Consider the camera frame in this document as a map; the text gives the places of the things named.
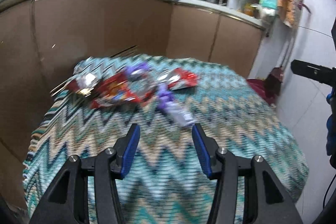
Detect purple plastic wrapper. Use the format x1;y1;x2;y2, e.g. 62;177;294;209
122;62;150;82

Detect zigzag knitted blanket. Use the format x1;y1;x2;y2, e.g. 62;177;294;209
23;55;309;223

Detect crumpled silver brown carton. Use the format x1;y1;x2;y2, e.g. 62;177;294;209
65;73;101;97

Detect blue gloved right hand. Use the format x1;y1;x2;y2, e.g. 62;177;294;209
326;88;335;156

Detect maroon broom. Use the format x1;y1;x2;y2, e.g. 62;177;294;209
264;3;311;98

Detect brown kitchen cabinets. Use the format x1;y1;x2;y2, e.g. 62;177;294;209
1;0;263;207

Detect red snack packet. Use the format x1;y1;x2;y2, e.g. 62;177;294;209
89;72;157;109

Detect maroon dustpan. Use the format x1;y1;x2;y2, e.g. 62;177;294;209
247;79;277;105

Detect red silver foil wrapper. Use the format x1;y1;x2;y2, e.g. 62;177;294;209
157;68;198;90

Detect yellow bottle on counter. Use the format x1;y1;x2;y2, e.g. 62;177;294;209
243;3;259;17

